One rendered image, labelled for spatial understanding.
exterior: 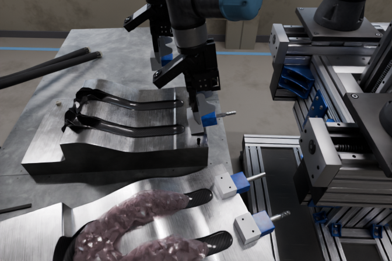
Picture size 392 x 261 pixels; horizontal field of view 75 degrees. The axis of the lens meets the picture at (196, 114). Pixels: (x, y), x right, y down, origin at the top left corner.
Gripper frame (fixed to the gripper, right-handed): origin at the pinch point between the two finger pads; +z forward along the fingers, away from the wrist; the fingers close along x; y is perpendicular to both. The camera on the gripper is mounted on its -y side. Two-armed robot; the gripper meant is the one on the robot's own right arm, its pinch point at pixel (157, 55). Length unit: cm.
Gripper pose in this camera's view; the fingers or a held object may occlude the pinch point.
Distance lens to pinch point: 91.9
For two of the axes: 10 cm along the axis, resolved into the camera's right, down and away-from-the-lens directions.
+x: -0.6, -7.1, 7.1
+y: 10.0, -0.5, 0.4
